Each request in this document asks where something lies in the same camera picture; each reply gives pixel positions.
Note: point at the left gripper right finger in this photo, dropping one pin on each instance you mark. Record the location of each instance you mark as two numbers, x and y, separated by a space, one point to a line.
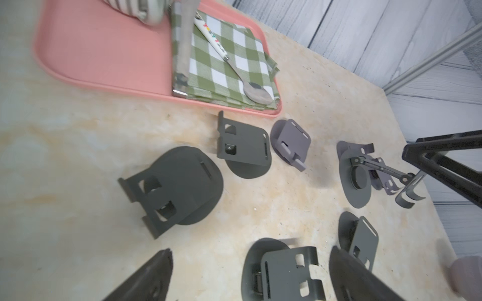
352 281

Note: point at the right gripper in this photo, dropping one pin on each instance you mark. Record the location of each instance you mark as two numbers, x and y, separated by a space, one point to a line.
429 155

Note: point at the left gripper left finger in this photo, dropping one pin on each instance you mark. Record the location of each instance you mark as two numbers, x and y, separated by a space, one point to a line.
150 282

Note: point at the dark green phone stand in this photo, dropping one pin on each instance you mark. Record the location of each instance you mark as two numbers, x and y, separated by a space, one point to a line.
181 187
274 271
245 148
355 161
359 238

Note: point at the purple phone stand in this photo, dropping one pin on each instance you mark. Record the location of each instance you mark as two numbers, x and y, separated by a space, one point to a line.
383 181
290 142

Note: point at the green checkered cloth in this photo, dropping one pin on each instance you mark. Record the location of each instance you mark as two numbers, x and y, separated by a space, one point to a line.
212 81

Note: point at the pink tray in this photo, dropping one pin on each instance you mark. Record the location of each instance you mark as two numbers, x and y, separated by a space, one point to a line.
90 45

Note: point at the right aluminium frame post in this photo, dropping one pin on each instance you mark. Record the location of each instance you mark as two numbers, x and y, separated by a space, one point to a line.
462 42

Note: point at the white handled spoon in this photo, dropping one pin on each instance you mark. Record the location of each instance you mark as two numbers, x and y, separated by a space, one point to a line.
253 91

